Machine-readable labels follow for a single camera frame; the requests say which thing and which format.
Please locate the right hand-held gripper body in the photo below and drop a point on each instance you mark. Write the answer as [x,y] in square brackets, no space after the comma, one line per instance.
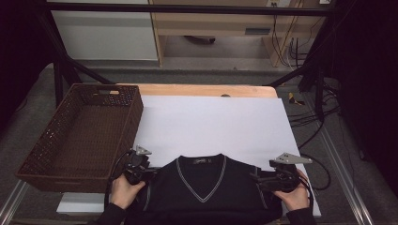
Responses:
[284,179]

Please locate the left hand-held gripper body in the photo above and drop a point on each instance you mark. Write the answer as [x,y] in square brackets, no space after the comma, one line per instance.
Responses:
[136,168]

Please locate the brown woven basket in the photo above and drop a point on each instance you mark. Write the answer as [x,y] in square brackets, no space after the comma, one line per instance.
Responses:
[84,140]

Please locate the dark knitted sweater vest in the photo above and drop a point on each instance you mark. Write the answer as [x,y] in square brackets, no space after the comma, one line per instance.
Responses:
[203,209]

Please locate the person's right hand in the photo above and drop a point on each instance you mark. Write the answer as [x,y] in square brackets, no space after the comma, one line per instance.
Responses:
[297,198]

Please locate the person's left hand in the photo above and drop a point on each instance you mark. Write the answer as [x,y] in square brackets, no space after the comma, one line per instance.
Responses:
[123,193]

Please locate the white table sheet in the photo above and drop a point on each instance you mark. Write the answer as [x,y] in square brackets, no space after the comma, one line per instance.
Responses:
[219,125]

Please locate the yellow and black floor object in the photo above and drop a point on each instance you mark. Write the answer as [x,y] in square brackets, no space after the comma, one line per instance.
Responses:
[294,99]

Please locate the black curtain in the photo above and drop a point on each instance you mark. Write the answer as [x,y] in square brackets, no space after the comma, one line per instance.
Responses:
[369,78]
[18,47]

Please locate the white cabinet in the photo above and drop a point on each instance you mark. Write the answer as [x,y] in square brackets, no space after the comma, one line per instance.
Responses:
[106,34]

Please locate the light wooden desk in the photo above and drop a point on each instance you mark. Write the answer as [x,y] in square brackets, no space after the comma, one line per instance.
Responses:
[219,26]

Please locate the aluminium frame rail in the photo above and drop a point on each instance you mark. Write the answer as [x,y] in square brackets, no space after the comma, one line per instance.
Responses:
[350,193]
[11,203]

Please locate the black metal frame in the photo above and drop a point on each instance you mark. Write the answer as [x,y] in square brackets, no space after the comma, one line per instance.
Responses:
[187,8]

